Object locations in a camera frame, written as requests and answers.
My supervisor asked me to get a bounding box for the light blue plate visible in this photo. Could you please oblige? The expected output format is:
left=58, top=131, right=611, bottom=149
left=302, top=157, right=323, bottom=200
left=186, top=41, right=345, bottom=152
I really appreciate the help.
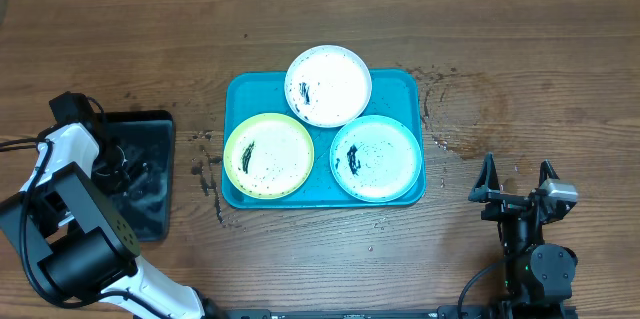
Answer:
left=329, top=115, right=426, bottom=206

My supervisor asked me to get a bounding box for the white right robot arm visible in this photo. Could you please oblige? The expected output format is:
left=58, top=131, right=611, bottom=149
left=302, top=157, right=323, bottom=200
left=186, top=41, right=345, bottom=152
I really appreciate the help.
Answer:
left=456, top=153, right=578, bottom=318

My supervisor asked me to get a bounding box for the white plate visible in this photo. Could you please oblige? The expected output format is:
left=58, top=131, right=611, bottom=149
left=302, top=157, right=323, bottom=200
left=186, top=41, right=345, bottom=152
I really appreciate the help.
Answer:
left=284, top=45, right=372, bottom=128

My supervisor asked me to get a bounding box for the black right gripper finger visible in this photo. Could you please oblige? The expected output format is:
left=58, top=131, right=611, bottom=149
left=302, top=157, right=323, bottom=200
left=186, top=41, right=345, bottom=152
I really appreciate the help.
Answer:
left=468, top=152, right=500, bottom=203
left=538, top=160, right=559, bottom=189

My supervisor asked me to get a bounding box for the black water tray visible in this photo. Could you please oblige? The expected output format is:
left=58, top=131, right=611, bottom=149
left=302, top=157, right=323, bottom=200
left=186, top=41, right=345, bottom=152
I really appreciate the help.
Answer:
left=92, top=110, right=175, bottom=242

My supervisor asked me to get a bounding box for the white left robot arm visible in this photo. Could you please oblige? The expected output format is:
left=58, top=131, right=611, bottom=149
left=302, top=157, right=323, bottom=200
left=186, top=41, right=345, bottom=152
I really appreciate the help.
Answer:
left=1, top=92, right=227, bottom=319

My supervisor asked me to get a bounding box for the yellow-green plate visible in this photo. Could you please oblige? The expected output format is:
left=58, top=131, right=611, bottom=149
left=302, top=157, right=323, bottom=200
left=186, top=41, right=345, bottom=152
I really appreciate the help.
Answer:
left=223, top=113, right=314, bottom=200

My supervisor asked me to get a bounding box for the blue plastic tray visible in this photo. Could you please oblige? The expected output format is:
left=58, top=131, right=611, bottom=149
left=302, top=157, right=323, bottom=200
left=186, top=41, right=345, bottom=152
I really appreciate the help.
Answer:
left=219, top=68, right=423, bottom=210

